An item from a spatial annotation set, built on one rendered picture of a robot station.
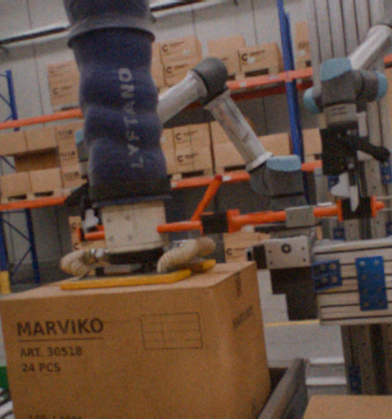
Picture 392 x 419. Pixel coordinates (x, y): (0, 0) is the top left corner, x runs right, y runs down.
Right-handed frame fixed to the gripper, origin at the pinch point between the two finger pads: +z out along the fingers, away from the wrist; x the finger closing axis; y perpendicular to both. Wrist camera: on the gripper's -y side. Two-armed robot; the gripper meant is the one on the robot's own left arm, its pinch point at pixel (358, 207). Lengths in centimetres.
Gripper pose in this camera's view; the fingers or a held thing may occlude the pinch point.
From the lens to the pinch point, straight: 134.7
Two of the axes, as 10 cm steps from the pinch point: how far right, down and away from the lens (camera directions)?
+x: -3.3, 0.9, -9.4
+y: -9.4, 0.9, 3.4
